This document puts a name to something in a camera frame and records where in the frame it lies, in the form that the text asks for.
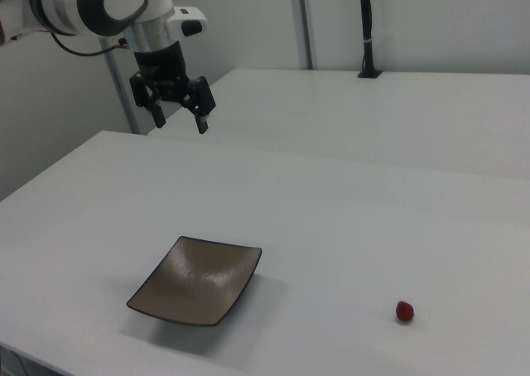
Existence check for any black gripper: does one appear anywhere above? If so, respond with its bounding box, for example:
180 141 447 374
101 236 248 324
128 39 218 135

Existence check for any red strawberry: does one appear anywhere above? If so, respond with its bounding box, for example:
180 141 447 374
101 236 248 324
395 300 416 323

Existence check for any square brown ceramic plate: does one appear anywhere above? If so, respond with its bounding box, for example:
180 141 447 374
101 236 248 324
126 235 263 326

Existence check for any grey partition post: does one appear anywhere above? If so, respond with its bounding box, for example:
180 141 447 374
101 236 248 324
288 0 315 71
99 40 148 136

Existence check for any thin robot cable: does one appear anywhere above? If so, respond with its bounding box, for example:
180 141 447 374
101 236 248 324
49 32 128 57

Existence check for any black camera pole with base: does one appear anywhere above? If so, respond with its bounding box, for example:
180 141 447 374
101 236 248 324
357 0 384 80

